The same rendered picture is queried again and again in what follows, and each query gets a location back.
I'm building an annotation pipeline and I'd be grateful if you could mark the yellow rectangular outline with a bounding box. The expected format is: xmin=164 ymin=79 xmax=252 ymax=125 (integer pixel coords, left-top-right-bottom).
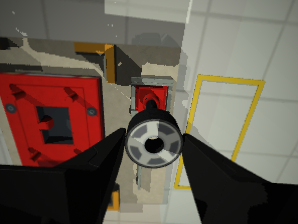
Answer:
xmin=174 ymin=74 xmax=265 ymax=189

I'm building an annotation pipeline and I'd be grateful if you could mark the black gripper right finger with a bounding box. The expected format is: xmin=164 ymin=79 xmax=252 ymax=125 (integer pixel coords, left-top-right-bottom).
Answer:
xmin=182 ymin=133 xmax=298 ymax=224

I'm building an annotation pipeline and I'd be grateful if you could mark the black wheel with grey hub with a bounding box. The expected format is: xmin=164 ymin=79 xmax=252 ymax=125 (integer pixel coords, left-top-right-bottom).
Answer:
xmin=125 ymin=108 xmax=184 ymax=169

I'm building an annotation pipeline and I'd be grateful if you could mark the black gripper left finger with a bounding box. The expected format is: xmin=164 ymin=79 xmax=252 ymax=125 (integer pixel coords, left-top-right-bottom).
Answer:
xmin=0 ymin=128 xmax=126 ymax=224

